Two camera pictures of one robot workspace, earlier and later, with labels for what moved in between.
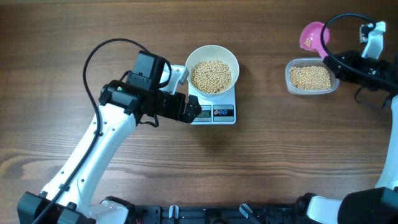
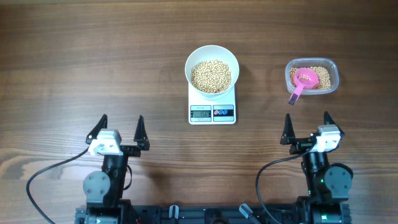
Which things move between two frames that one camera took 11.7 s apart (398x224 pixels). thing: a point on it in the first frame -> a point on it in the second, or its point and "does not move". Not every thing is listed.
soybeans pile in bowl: x=211 y=76 does not move
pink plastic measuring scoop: x=310 y=37 -> x=303 y=78
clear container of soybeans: x=310 y=76 does not move
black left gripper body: x=171 y=107 -> x=116 y=165
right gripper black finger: x=352 y=58 -> x=288 y=135
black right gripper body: x=379 y=68 -> x=313 y=163
